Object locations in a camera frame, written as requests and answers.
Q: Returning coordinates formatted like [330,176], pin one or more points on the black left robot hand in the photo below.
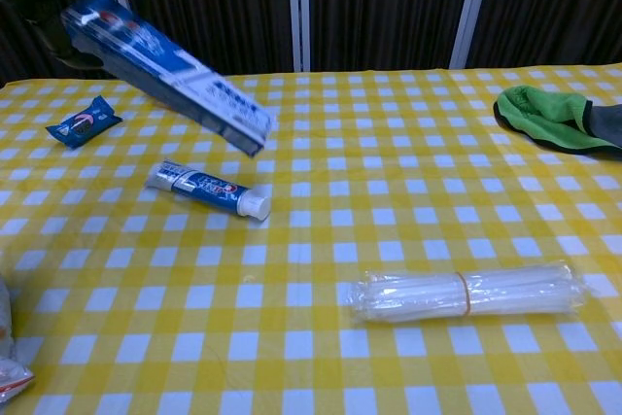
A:
[48,36]

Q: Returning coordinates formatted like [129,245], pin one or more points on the blue white toothpaste box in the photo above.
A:
[165,75]

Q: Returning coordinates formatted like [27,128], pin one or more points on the blue white toothpaste tube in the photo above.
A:
[209,189]

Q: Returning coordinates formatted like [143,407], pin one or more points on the dark pleated curtain panel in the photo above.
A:
[14,50]
[554,7]
[384,7]
[218,7]

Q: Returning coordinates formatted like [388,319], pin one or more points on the blue cookie snack packet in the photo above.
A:
[82,122]

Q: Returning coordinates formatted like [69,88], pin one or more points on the yellow white checked tablecloth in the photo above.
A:
[311,250]

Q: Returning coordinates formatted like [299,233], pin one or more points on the white orange snack bag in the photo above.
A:
[12,376]

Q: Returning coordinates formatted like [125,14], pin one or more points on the tan rubber band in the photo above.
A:
[464,293]

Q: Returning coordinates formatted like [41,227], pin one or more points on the green microfibre cloth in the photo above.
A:
[539,116]

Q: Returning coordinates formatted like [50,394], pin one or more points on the clear-wrapped white straws bundle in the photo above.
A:
[510,293]

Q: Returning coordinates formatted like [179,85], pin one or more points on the grey cloth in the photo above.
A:
[607,123]

